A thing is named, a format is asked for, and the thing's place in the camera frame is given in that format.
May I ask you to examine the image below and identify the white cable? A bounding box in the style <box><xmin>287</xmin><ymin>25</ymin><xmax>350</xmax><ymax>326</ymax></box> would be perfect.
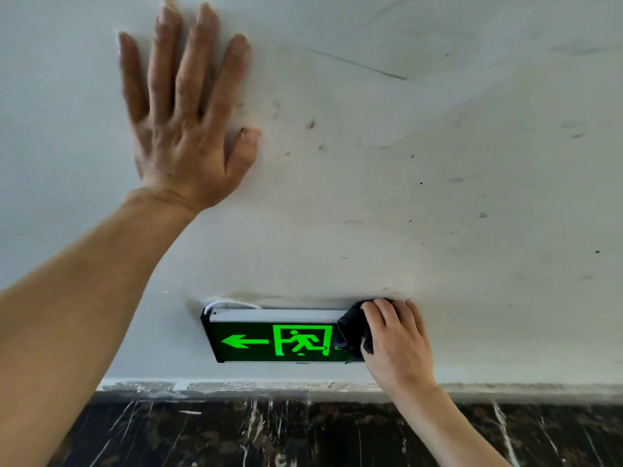
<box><xmin>203</xmin><ymin>298</ymin><xmax>263</xmax><ymax>317</ymax></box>

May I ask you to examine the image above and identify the person's right forearm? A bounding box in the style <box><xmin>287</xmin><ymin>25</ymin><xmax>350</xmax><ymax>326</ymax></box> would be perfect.
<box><xmin>388</xmin><ymin>383</ymin><xmax>513</xmax><ymax>467</ymax></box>

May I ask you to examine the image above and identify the person's left forearm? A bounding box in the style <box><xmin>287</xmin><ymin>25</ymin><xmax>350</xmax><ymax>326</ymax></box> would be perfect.
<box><xmin>0</xmin><ymin>188</ymin><xmax>198</xmax><ymax>467</ymax></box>

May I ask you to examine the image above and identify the person's left hand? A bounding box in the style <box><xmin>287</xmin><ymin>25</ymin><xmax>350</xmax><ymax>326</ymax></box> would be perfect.
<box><xmin>118</xmin><ymin>2</ymin><xmax>262</xmax><ymax>215</ymax></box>

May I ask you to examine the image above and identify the person's right hand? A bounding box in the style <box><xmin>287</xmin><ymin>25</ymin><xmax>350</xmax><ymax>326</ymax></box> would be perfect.
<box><xmin>360</xmin><ymin>299</ymin><xmax>438</xmax><ymax>395</ymax></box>

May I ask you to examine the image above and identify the black cleaning cloth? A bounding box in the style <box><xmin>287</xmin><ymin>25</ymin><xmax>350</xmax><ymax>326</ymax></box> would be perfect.
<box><xmin>334</xmin><ymin>298</ymin><xmax>394</xmax><ymax>362</ymax></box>

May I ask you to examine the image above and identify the green lit exit sign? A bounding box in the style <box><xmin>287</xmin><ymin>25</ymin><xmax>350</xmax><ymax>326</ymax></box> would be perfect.
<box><xmin>201</xmin><ymin>308</ymin><xmax>364</xmax><ymax>365</ymax></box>

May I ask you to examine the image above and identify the dark marble baseboard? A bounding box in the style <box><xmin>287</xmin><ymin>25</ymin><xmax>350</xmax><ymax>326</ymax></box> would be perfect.
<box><xmin>46</xmin><ymin>390</ymin><xmax>623</xmax><ymax>467</ymax></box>

